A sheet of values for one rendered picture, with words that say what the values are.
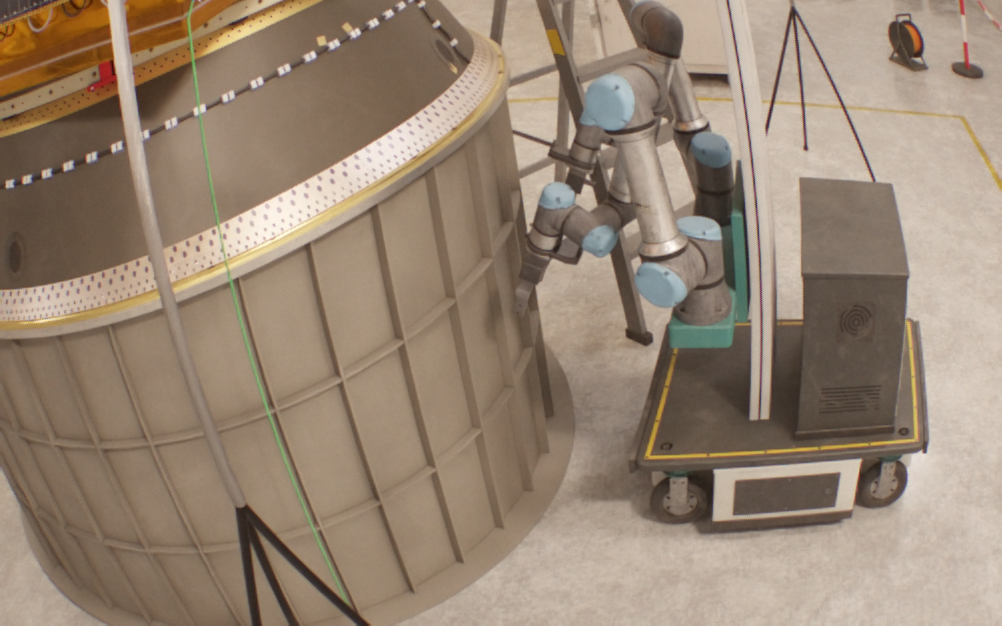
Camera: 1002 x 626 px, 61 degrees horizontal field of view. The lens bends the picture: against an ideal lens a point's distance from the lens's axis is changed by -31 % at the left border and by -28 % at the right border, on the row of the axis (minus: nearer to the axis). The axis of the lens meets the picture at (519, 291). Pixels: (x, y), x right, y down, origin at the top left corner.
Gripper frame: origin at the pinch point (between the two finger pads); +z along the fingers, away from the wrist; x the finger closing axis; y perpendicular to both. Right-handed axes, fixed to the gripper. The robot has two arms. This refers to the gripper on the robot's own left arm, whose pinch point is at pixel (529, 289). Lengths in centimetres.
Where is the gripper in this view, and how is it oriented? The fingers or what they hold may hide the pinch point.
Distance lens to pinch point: 285.6
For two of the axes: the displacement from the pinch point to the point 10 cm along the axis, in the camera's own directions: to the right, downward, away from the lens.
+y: -9.2, -3.8, 1.1
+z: -2.0, 7.0, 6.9
